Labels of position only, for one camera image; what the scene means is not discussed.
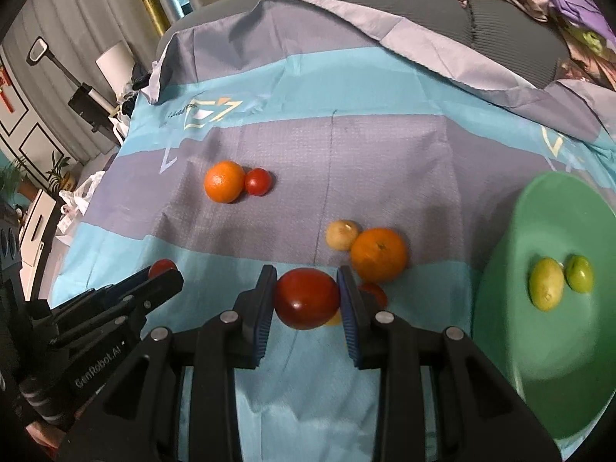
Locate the grey curtain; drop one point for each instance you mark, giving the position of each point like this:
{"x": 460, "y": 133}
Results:
{"x": 82, "y": 5}

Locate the blue grey striped blanket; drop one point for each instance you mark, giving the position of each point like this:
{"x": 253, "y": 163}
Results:
{"x": 385, "y": 154}

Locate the green round fruit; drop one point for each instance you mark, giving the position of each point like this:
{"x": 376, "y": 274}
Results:
{"x": 579, "y": 273}

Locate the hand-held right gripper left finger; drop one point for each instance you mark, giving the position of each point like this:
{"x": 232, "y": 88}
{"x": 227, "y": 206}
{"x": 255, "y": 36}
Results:
{"x": 257, "y": 327}

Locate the white plastic bag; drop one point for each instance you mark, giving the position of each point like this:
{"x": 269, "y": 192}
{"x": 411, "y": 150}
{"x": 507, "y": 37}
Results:
{"x": 77, "y": 199}

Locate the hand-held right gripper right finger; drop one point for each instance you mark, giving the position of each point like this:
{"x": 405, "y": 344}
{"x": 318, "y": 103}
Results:
{"x": 349, "y": 327}

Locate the white cabinet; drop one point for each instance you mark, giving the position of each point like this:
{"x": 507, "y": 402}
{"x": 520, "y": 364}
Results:
{"x": 36, "y": 224}

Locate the small red tomato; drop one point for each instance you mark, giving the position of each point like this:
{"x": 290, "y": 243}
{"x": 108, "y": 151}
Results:
{"x": 376, "y": 293}
{"x": 258, "y": 181}
{"x": 163, "y": 264}

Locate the green bowl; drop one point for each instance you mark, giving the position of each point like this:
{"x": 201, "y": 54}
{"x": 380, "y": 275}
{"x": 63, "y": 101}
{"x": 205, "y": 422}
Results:
{"x": 553, "y": 346}

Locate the purple crumpled cloth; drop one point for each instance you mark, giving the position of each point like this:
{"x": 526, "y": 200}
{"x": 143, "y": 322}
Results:
{"x": 584, "y": 14}

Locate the black stick vacuum cleaner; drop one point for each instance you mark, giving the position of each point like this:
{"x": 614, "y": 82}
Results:
{"x": 84, "y": 98}

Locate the yellow-green lemon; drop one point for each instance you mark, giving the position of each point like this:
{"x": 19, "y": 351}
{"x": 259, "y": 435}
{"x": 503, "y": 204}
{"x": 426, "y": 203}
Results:
{"x": 546, "y": 284}

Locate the orange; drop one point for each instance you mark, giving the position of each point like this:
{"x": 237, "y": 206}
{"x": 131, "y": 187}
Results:
{"x": 224, "y": 181}
{"x": 378, "y": 255}

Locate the green potted plant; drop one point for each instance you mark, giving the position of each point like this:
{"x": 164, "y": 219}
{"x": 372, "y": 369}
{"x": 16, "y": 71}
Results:
{"x": 58, "y": 169}
{"x": 12, "y": 178}

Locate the pale yellow round fruit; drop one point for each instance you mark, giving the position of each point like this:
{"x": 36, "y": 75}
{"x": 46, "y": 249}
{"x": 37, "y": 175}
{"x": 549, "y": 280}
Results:
{"x": 342, "y": 235}

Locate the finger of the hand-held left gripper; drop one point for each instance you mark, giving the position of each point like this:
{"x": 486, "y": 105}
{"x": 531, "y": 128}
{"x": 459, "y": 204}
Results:
{"x": 144, "y": 305}
{"x": 103, "y": 298}

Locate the small yellow fruit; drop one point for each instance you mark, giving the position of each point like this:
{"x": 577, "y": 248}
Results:
{"x": 333, "y": 320}

